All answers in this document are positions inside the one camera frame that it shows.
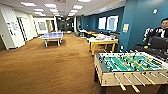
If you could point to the round white wall fixture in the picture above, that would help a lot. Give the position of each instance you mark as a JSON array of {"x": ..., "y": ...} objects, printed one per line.
[{"x": 155, "y": 11}]

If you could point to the yellow wooden table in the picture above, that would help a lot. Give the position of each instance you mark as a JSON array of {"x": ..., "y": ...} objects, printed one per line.
[{"x": 93, "y": 34}]

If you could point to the bright window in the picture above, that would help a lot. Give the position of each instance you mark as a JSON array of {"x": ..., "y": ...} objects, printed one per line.
[
  {"x": 102, "y": 23},
  {"x": 112, "y": 23}
]

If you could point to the wooden foosball table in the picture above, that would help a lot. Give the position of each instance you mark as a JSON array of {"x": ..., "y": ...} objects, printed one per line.
[{"x": 133, "y": 66}]

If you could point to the yellow wall sign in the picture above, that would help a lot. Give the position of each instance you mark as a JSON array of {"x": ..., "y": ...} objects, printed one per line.
[{"x": 126, "y": 27}]

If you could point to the blue ping pong table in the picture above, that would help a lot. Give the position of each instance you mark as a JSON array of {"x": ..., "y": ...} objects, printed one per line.
[{"x": 51, "y": 35}]

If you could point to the man in black shirt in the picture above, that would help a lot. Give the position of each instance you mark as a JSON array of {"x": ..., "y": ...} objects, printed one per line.
[{"x": 161, "y": 30}]

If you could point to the framed wall board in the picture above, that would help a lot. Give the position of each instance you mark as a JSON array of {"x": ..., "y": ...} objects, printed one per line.
[{"x": 42, "y": 26}]

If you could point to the black wheeled cart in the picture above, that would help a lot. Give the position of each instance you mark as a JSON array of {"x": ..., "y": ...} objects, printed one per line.
[{"x": 158, "y": 43}]

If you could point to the rectangular ceiling light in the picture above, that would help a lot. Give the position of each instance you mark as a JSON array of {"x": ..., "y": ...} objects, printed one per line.
[
  {"x": 71, "y": 14},
  {"x": 38, "y": 9},
  {"x": 28, "y": 4},
  {"x": 78, "y": 6},
  {"x": 50, "y": 5},
  {"x": 53, "y": 10}
]

